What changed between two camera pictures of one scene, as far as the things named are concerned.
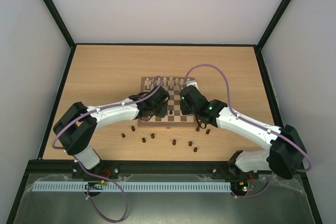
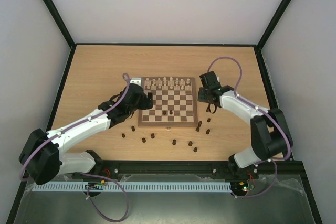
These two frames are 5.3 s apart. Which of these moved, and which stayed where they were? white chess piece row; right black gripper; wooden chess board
Moved: right black gripper
Stayed: wooden chess board; white chess piece row
